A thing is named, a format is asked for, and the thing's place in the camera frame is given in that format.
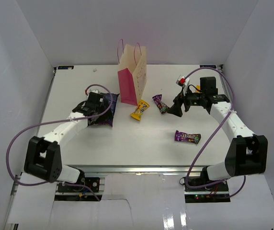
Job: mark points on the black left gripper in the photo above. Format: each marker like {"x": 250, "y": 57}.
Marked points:
{"x": 101, "y": 107}

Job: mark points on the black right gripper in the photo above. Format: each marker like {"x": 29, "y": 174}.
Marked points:
{"x": 176, "y": 109}

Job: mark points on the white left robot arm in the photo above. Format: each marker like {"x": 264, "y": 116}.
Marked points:
{"x": 43, "y": 157}

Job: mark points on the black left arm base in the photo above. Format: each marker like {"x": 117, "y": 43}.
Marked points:
{"x": 85, "y": 189}

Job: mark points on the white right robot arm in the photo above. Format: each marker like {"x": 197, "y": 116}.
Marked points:
{"x": 247, "y": 153}

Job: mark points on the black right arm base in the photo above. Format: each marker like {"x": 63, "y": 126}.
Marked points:
{"x": 218, "y": 193}

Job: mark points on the beige pink paper bag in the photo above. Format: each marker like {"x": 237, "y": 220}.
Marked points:
{"x": 132, "y": 71}

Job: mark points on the brown purple m&m's packet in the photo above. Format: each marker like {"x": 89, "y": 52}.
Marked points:
{"x": 185, "y": 137}
{"x": 163, "y": 108}

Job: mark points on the yellow M&M's packet far right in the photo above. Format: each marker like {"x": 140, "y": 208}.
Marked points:
{"x": 197, "y": 89}

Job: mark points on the yellow m&m's packet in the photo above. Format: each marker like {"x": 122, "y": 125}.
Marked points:
{"x": 142, "y": 106}
{"x": 197, "y": 89}

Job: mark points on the brown purple M&M's packet front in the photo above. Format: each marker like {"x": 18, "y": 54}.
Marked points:
{"x": 185, "y": 137}

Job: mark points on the yellow M&M's packet centre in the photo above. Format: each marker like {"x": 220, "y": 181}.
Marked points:
{"x": 142, "y": 106}

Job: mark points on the aluminium table edge rail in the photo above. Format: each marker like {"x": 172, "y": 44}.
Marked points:
{"x": 131, "y": 169}

